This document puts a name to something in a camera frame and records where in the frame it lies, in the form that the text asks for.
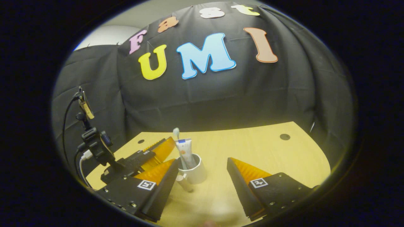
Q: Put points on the white toothpaste tube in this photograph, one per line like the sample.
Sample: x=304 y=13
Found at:
x=187 y=151

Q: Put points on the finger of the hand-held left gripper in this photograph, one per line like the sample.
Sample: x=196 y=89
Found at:
x=132 y=164
x=142 y=153

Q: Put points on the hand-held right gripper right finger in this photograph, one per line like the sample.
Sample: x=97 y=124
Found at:
x=240 y=189

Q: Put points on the white cup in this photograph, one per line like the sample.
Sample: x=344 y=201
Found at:
x=199 y=175

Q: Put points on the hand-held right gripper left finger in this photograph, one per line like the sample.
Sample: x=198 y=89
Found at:
x=162 y=192

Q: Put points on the pale green toothbrush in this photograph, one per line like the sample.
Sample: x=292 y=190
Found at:
x=176 y=132

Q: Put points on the wooden desktop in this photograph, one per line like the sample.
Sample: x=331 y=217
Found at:
x=268 y=151

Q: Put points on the black backdrop cloth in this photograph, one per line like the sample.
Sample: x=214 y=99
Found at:
x=252 y=94

